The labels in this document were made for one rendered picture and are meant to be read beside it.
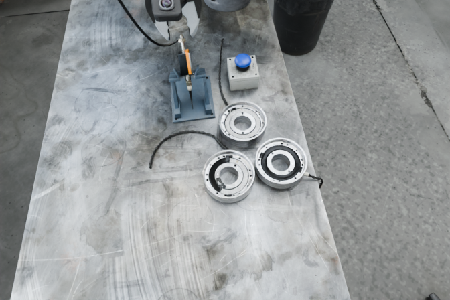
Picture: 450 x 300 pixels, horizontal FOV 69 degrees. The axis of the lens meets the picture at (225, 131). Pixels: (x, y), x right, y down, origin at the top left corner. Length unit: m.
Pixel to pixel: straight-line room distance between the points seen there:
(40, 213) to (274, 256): 0.48
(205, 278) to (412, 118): 1.52
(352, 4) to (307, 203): 1.93
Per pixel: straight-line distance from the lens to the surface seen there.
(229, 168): 0.69
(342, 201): 1.60
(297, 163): 0.69
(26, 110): 2.11
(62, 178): 0.79
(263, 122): 0.73
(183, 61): 0.72
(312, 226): 0.68
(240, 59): 0.78
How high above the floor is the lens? 1.44
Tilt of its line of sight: 59 degrees down
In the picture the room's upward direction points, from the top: 4 degrees counter-clockwise
